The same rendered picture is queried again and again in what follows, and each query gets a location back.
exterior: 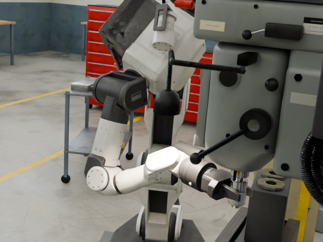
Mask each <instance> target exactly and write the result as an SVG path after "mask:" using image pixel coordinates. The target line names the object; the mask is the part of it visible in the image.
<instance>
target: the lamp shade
mask: <svg viewBox="0 0 323 242"><path fill-rule="evenodd" d="M180 107H181V102H180V98H179V95H178V94H177V93H176V92H175V91H173V90H166V89H164V90H162V91H160V92H158V93H157V95H156V97H155V99H154V105H153V112H154V113H156V114H159V115H165V116H174V115H179V114H180Z"/></svg>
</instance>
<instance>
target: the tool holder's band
mask: <svg viewBox="0 0 323 242"><path fill-rule="evenodd" d="M230 182H231V183H232V184H234V185H238V186H245V185H247V184H248V180H247V178H244V179H243V180H241V181H239V180H236V181H233V176H232V177H231V178H230Z"/></svg>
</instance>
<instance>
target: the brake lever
mask: <svg viewBox="0 0 323 242"><path fill-rule="evenodd" d="M174 5H175V7H178V8H185V9H193V8H194V7H195V5H196V3H195V2H194V1H193V0H176V1H175V2H174Z"/></svg>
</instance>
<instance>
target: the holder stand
mask: <svg viewBox="0 0 323 242"><path fill-rule="evenodd" d="M290 182H291V178H287V177H283V176H279V175H277V174H276V173H275V172H274V170H273V169H259V170H258V171H257V174H256V177H255V179H254V182H253V184H252V187H251V188H252V189H254V194H253V197H249V202H248V212H247V220H246V227H245V235H244V240H245V241H248V242H281V239H282V233H283V228H284V222H285V216H286V208H287V202H288V195H289V188H290Z"/></svg>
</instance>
